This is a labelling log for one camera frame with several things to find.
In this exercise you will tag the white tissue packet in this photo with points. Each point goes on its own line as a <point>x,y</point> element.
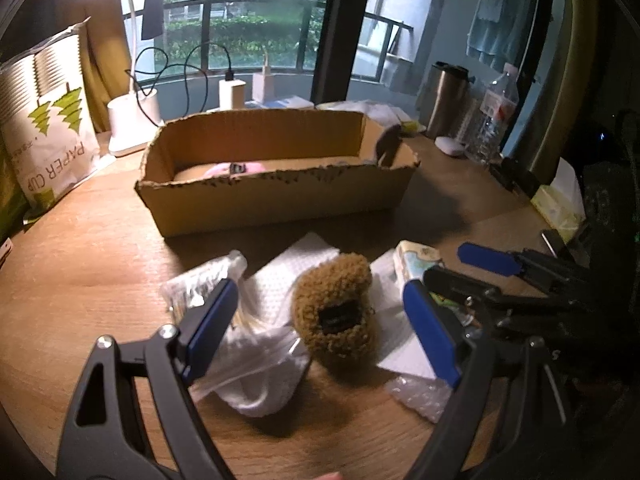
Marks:
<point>415,260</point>

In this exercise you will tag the dark object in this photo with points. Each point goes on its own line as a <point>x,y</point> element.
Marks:
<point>387,145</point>

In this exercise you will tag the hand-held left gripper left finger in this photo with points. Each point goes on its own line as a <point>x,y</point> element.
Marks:
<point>212,327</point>

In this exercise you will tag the black door frame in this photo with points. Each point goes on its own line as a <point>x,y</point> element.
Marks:
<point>340,30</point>

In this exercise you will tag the white power strip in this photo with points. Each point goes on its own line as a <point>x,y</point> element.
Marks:
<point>290,101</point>

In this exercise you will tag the hanging black garment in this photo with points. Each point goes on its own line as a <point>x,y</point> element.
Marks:
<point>152,7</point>

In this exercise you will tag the white cloth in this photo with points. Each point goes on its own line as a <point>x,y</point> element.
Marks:
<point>250,380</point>

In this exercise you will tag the paper cup pack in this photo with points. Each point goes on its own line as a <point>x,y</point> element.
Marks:
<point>50,125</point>

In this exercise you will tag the small white round object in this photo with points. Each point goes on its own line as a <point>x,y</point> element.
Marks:
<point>450,146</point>

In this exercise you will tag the metal balcony railing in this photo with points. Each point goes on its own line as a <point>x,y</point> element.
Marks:
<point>260,10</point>

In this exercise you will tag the white napkin pack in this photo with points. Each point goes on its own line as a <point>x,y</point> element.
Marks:
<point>380,112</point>

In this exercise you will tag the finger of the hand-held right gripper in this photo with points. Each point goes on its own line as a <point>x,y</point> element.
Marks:
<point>487,257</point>
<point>457,282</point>

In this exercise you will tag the tall white charger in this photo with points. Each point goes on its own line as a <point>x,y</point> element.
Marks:
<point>262,85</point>

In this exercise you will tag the bubble wrap piece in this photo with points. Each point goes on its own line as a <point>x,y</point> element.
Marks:
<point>420,397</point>

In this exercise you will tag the clear water bottle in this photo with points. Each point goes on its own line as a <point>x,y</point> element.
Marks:
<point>492,115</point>

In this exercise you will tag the cardboard box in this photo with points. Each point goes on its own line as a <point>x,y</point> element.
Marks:
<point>280,200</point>

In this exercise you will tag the white paper towel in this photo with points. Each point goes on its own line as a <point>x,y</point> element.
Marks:
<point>280,280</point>
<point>395,330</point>

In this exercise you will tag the steel thermos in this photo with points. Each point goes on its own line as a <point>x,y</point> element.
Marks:
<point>445,105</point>

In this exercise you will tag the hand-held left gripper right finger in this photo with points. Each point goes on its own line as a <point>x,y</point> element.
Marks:
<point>432,332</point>

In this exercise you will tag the brown plush pouch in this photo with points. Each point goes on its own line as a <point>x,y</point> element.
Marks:
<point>340,285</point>

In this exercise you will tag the hanging teal towel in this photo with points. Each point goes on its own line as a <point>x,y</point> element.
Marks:
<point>495,20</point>

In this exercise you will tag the clear plastic bag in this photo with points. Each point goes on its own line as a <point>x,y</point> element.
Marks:
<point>195,282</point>

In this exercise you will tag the pink soft item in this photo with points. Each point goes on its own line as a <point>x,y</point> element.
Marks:
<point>220,168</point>

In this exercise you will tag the white desk lamp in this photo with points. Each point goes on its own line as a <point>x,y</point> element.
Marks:
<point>135,120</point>

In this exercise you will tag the yellow green tissue box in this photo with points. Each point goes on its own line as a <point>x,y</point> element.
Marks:
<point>560,210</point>

